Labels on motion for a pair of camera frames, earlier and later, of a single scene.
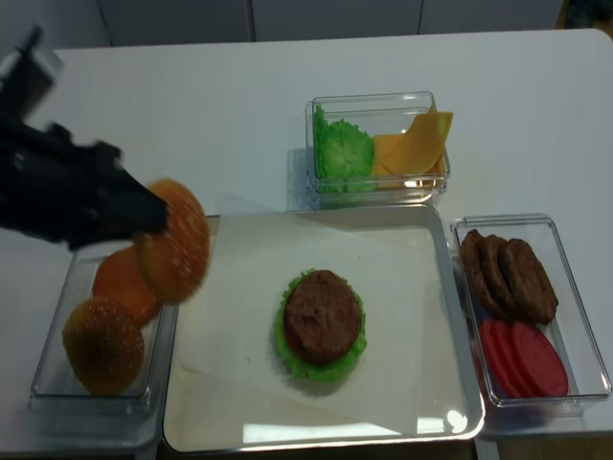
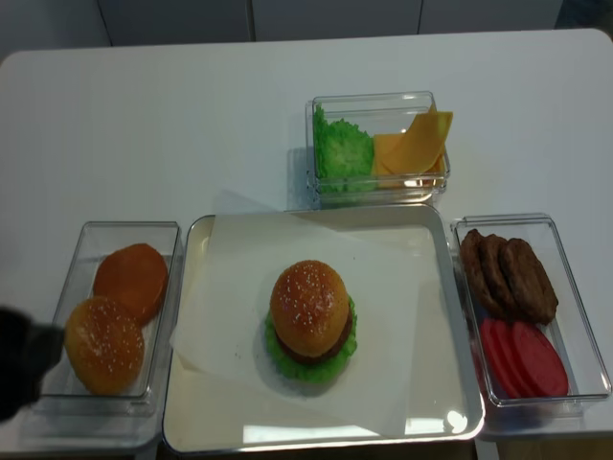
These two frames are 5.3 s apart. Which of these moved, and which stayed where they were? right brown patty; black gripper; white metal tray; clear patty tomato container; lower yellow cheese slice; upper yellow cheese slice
Moved: black gripper
Stayed: upper yellow cheese slice; lower yellow cheese slice; white metal tray; clear patty tomato container; right brown patty
